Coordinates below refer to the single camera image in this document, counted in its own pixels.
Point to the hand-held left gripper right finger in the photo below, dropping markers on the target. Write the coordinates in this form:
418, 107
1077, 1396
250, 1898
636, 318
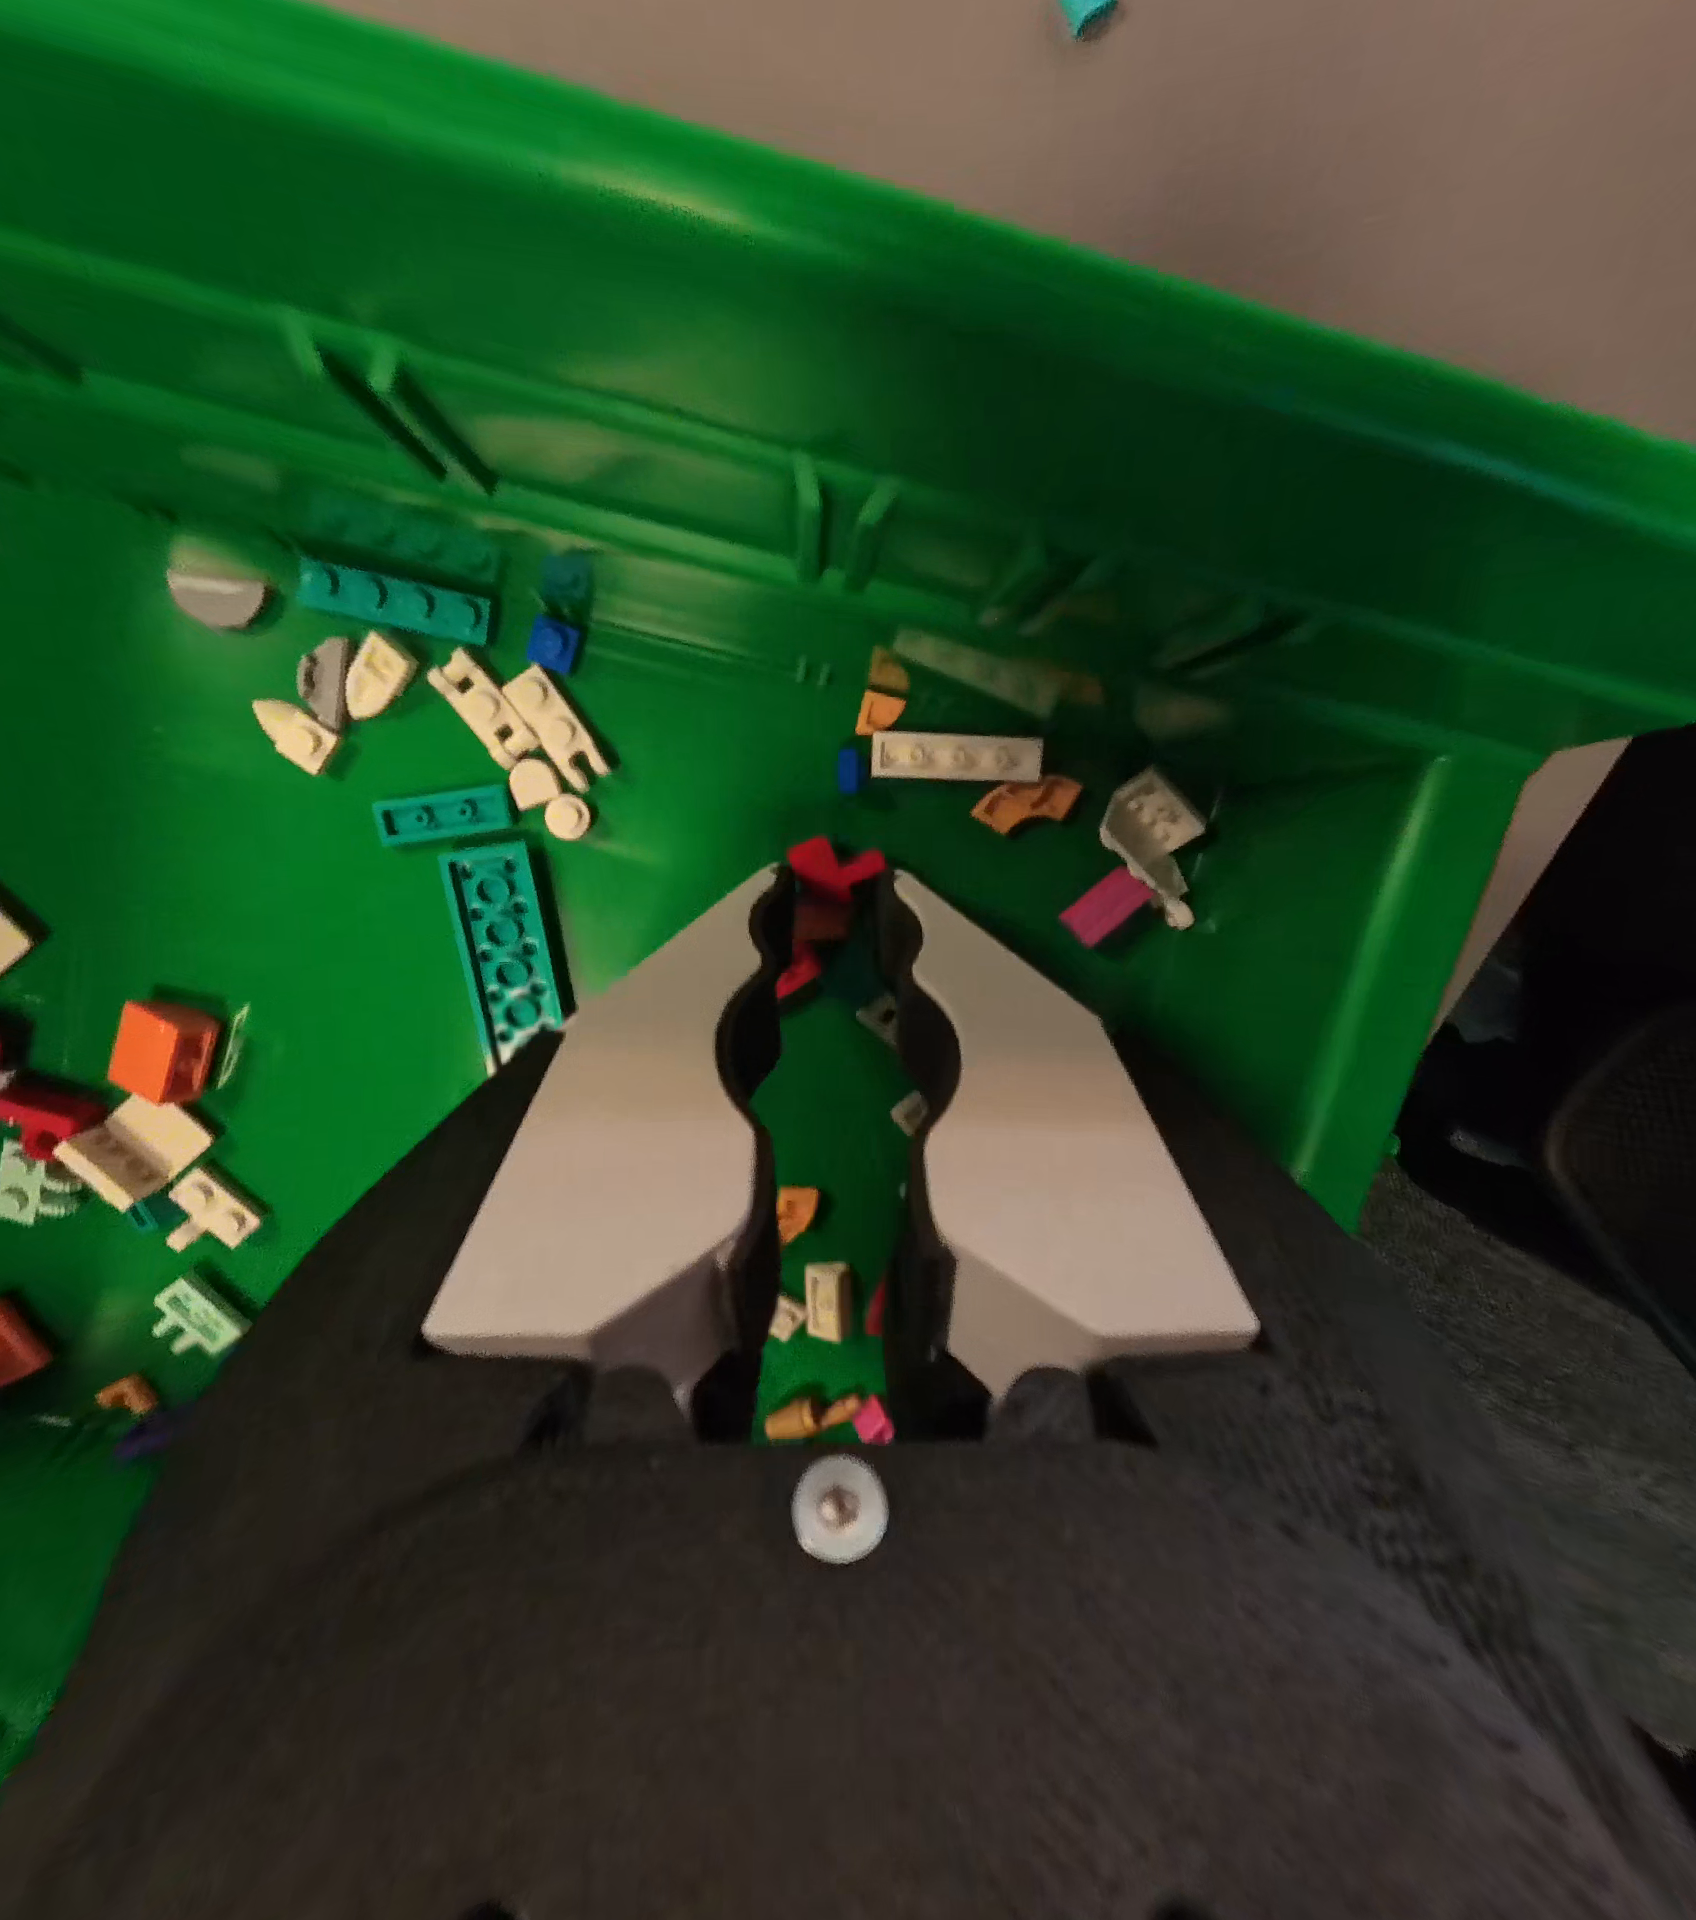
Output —
1073, 1185

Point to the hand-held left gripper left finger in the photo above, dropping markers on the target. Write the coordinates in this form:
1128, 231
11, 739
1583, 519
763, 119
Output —
608, 1170

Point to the red lego piece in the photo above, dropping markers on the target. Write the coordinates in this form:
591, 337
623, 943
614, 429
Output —
827, 870

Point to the pile of lego bricks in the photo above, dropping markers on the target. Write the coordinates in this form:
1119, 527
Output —
167, 1051

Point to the green plastic bin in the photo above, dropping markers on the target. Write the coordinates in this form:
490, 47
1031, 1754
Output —
819, 451

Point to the teal lego piece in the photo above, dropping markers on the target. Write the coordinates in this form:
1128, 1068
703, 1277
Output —
1084, 14

